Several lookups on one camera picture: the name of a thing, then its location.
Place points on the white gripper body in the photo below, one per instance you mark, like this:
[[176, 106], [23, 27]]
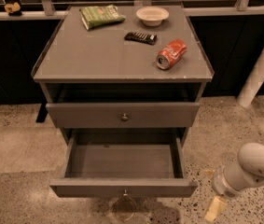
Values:
[[222, 184]]

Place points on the grey drawer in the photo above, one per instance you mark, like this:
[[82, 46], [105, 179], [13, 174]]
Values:
[[144, 167], [123, 115]]

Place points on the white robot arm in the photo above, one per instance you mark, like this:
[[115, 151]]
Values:
[[231, 180]]

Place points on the grey drawer cabinet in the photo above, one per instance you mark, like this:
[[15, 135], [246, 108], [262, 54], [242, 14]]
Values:
[[100, 66]]

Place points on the grey top drawer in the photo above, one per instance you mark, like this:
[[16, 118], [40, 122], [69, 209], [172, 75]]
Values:
[[123, 115]]

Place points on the round floor drain cover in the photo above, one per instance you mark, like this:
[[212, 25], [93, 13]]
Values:
[[124, 208]]

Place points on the red soda can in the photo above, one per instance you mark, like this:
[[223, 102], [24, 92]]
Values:
[[171, 54]]

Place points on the white diagonal pipe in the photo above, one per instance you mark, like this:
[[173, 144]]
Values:
[[253, 83]]

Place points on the black snack bar wrapper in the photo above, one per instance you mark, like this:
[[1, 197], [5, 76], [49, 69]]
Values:
[[141, 37]]

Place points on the white bowl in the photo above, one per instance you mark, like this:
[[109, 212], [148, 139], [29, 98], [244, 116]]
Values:
[[152, 16]]

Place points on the metal window railing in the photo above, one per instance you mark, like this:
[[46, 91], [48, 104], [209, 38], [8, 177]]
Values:
[[29, 15]]

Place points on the green chip bag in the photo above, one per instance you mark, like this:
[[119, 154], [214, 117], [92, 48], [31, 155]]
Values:
[[96, 16]]

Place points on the small yellow black object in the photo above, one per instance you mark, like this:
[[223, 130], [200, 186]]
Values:
[[13, 9]]

